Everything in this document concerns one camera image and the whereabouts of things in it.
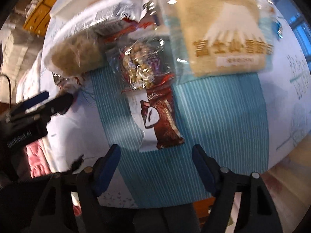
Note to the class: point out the nut date clear packet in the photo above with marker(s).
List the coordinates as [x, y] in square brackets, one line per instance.
[141, 64]

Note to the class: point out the red white wafer packet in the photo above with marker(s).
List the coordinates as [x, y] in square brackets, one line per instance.
[151, 25]

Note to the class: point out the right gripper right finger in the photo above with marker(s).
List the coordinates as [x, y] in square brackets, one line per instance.
[222, 183]

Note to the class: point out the Fuji cake clear bag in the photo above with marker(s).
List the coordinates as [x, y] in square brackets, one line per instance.
[219, 37]

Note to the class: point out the brown chocolate snack packet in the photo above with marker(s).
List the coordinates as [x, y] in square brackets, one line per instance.
[153, 110]

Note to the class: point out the long white biscuit packet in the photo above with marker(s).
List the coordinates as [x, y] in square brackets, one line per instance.
[101, 13]

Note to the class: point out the wooden desk with drawers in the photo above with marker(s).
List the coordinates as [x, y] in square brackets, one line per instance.
[38, 20]

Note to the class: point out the white floral tablecloth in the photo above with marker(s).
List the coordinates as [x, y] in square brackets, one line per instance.
[286, 91]

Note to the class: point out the teal ribbed placemat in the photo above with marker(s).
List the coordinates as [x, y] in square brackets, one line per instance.
[226, 115]

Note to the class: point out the pink floral blanket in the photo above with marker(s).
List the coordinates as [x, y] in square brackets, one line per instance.
[41, 155]

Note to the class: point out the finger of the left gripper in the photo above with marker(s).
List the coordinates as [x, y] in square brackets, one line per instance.
[29, 103]
[59, 105]

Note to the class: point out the puffed rice roll packet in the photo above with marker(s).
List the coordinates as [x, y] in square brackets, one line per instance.
[75, 55]

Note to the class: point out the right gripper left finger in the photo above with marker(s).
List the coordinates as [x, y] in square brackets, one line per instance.
[91, 183]

